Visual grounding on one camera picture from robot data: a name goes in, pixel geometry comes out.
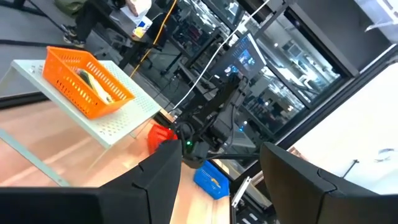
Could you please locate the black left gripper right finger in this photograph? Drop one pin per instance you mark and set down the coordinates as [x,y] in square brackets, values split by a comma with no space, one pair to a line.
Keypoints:
[295,193]

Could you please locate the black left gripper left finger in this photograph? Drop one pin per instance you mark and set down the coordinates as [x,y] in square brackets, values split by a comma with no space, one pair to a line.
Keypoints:
[93,205]

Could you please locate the blue plastic basket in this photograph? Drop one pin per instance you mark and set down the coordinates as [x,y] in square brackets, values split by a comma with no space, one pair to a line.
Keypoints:
[205,180]

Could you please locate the red plastic basket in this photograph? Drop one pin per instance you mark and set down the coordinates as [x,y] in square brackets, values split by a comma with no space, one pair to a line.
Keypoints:
[158,133]

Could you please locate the orange plastic basket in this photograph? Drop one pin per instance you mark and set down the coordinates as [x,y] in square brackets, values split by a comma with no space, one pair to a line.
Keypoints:
[68,81]

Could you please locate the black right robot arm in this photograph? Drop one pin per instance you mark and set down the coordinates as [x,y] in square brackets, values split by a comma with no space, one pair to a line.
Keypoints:
[224,93]

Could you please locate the black desk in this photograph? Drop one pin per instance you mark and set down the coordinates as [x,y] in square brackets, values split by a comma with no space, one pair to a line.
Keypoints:
[129,57]

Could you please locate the pale green perforated shelf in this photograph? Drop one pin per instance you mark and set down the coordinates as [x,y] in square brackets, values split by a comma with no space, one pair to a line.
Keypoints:
[124,124]

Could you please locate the white panel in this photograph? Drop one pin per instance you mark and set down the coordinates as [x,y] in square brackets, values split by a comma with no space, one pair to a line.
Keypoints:
[357,130]

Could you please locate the black monitor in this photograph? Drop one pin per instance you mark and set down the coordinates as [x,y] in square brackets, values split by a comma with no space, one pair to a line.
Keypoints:
[245,57]

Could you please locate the person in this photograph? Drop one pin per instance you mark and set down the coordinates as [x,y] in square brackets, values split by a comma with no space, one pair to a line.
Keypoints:
[85,18]

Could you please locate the green bag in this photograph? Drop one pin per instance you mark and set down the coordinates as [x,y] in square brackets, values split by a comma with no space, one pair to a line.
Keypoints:
[70,6]

